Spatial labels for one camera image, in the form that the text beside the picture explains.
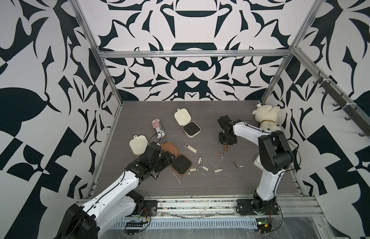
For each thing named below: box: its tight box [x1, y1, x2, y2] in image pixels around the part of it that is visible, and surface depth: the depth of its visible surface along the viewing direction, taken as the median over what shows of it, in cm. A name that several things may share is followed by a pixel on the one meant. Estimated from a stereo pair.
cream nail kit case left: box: [128, 134, 150, 157], surface depth 96 cm
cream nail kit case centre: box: [174, 108, 202, 138], surface depth 107 cm
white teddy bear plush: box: [252, 104, 281, 132], surface depth 104 cm
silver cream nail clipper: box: [184, 142, 198, 154], surface depth 96 cm
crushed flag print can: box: [151, 118, 166, 140], surface depth 103 cm
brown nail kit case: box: [160, 141, 193, 176], surface depth 91 cm
